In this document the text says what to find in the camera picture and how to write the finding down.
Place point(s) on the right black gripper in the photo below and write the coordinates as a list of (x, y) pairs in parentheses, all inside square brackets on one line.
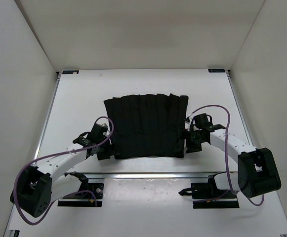
[(184, 133)]

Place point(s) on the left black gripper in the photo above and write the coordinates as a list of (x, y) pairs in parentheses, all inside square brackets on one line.
[(111, 150)]

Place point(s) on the black pleated skirt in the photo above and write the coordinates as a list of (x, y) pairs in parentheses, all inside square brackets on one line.
[(147, 125)]

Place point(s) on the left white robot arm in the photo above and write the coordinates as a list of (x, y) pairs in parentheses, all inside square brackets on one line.
[(43, 181)]

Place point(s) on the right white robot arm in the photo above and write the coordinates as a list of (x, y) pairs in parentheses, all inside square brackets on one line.
[(257, 173)]

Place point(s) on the right corner label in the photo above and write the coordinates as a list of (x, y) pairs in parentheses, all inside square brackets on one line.
[(216, 70)]

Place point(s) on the corner label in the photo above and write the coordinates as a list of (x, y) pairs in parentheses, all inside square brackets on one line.
[(216, 70), (70, 72)]

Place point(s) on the left corner label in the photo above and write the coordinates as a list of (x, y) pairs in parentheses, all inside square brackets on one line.
[(70, 72)]

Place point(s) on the aluminium rail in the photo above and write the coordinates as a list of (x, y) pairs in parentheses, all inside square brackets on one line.
[(151, 175)]

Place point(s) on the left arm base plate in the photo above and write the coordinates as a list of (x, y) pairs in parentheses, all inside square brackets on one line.
[(96, 186)]

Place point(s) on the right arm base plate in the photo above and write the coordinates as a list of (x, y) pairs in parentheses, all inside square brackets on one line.
[(207, 196)]

